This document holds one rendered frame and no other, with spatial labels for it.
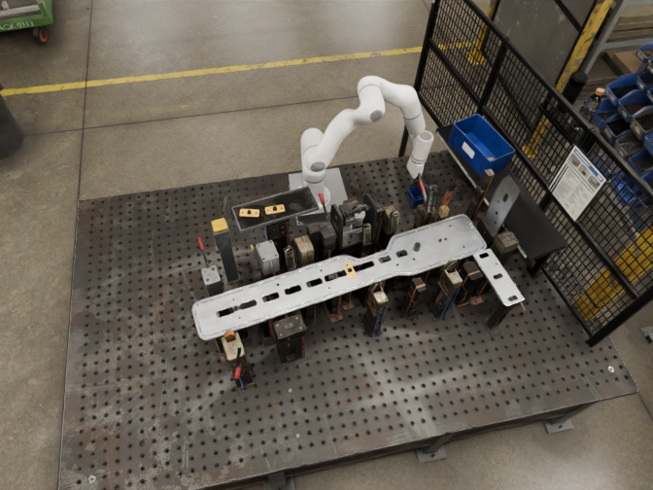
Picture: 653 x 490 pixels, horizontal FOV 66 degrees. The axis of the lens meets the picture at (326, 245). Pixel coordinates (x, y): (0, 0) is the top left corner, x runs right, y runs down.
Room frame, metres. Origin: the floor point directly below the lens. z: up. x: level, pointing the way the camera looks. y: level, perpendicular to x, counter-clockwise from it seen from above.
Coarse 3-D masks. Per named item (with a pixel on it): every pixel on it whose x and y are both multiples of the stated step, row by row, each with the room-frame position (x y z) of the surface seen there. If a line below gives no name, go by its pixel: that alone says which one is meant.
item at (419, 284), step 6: (414, 282) 1.13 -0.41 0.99; (420, 282) 1.13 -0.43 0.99; (414, 288) 1.11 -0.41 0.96; (420, 288) 1.10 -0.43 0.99; (426, 288) 1.10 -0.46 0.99; (414, 294) 1.10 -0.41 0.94; (420, 294) 1.08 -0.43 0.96; (408, 300) 1.12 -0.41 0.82; (414, 300) 1.08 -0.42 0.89; (402, 306) 1.14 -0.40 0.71; (408, 306) 1.11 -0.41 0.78; (414, 306) 1.09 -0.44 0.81; (402, 312) 1.11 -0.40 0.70; (408, 312) 1.09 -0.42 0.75; (414, 312) 1.08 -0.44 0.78; (408, 318) 1.08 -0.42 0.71
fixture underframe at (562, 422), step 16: (544, 416) 0.78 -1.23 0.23; (560, 416) 0.81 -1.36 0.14; (464, 432) 0.67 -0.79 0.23; (480, 432) 0.68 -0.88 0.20; (400, 448) 0.57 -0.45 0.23; (416, 448) 0.62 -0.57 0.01; (432, 448) 0.60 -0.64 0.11; (320, 464) 0.47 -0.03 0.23; (336, 464) 0.48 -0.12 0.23; (256, 480) 0.38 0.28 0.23; (272, 480) 0.38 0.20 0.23; (288, 480) 0.42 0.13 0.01
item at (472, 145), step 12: (468, 120) 2.04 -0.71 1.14; (480, 120) 2.04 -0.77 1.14; (456, 132) 1.95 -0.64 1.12; (468, 132) 2.05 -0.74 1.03; (480, 132) 2.01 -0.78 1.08; (492, 132) 1.95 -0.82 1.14; (456, 144) 1.93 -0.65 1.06; (468, 144) 1.86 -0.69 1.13; (480, 144) 1.97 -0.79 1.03; (492, 144) 1.93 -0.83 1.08; (504, 144) 1.87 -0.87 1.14; (468, 156) 1.84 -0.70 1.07; (480, 156) 1.79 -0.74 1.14; (492, 156) 1.89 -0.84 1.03; (504, 156) 1.77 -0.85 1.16; (480, 168) 1.76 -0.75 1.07; (492, 168) 1.75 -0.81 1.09; (504, 168) 1.80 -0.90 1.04
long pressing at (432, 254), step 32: (448, 224) 1.45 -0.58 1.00; (384, 256) 1.25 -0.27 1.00; (416, 256) 1.26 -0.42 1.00; (448, 256) 1.27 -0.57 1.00; (256, 288) 1.04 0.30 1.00; (288, 288) 1.05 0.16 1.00; (320, 288) 1.06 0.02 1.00; (352, 288) 1.07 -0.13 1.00; (224, 320) 0.88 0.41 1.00; (256, 320) 0.89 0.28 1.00
